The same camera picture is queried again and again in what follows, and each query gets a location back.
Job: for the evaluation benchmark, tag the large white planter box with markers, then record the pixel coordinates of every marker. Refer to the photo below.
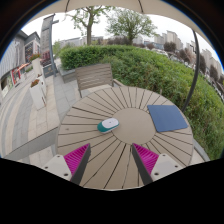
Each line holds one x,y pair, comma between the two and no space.
37,95

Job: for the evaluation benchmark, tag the slatted wooden chair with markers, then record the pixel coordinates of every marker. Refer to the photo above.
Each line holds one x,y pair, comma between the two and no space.
93,76

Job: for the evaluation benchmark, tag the blue mouse pad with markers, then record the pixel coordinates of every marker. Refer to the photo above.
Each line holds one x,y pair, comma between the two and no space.
166,118

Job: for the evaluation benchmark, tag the white and teal computer mouse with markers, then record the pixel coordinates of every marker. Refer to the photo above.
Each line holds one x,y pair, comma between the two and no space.
108,125

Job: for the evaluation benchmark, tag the round leafy tree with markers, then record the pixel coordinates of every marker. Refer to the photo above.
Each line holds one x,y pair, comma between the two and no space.
130,23

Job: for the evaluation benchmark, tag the green hedge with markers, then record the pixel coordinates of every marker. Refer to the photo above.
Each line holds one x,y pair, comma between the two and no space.
150,70

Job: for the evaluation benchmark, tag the grey sign pillar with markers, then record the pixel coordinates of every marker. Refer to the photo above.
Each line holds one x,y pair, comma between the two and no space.
46,36

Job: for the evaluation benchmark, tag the distant apartment buildings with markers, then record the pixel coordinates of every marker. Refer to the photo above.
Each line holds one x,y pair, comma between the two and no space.
171,36

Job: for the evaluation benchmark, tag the small white planter box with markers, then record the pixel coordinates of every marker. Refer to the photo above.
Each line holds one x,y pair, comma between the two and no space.
36,66

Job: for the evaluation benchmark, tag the sparse tall tree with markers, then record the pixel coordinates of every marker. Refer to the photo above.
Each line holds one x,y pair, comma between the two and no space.
89,30

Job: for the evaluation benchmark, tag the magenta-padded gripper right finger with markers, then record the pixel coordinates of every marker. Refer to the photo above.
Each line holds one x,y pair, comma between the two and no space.
163,165

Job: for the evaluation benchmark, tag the curved dark umbrella pole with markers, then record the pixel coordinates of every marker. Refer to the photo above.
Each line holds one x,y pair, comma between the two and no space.
198,63

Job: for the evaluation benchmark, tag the grey storefront building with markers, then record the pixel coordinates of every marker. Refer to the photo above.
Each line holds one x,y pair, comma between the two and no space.
13,56

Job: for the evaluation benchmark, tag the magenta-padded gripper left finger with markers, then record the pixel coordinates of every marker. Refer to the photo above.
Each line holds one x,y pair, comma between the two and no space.
60,165

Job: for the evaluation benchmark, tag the beige umbrella canopy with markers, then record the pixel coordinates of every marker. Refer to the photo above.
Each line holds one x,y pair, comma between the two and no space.
160,10

